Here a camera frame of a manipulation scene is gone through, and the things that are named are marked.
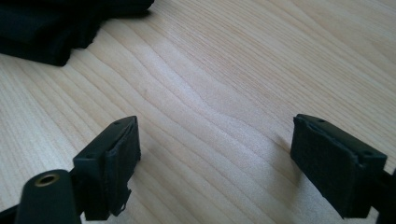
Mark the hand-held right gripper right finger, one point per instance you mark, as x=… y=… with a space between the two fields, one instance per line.
x=336 y=168

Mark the black glove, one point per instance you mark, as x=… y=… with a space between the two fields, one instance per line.
x=46 y=28

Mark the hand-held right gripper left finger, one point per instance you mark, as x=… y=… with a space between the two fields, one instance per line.
x=106 y=174

